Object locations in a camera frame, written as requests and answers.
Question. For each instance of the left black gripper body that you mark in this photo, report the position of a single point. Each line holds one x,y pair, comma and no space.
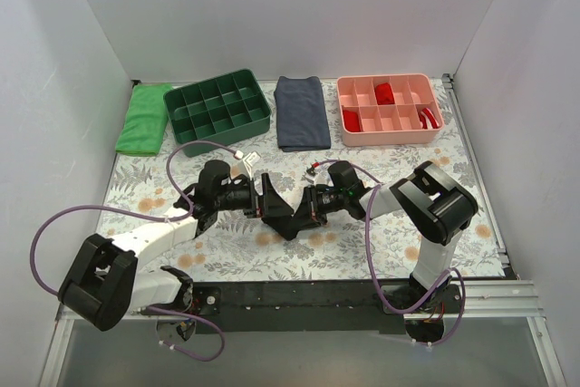
256,197

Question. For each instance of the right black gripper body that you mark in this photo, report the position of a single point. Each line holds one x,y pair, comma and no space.
311,204

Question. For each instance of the black underwear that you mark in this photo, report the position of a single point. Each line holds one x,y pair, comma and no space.
288,226

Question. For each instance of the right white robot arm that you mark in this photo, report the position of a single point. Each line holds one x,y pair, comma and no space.
434,202

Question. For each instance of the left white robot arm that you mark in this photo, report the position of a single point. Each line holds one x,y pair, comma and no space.
105,280

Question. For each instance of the rolled red underwear left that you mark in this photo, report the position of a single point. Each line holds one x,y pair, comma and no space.
351,121

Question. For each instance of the rolled red underwear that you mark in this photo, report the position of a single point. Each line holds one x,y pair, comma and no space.
351,121
384,94

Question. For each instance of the rolled red underwear top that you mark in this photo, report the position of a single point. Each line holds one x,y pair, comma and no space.
384,94

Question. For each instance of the red white striped underwear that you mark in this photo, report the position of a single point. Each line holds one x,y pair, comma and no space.
428,120

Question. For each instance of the floral patterned table mat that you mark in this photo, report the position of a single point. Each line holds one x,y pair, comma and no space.
241,249

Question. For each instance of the folded grey-blue towel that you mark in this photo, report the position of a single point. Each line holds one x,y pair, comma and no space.
301,119

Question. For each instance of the green divided organizer tray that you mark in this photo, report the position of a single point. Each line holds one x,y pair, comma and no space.
222,110

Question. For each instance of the pink divided organizer tray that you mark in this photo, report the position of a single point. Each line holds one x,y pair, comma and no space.
396,124

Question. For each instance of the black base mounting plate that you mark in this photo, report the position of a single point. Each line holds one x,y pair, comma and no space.
318,306

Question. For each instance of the folded green towel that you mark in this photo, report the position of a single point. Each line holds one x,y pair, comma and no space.
145,121

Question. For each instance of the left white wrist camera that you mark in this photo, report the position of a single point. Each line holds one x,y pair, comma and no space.
246,162

